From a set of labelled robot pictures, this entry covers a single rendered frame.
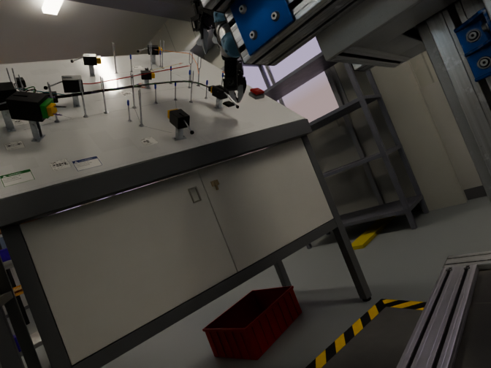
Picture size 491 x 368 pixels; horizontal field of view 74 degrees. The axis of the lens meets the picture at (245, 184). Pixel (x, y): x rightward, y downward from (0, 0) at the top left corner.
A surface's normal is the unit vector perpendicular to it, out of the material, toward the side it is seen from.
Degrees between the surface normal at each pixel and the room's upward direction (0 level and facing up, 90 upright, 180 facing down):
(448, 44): 90
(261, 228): 90
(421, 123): 90
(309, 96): 90
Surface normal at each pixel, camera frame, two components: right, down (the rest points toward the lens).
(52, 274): 0.51, -0.23
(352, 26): -0.64, 0.23
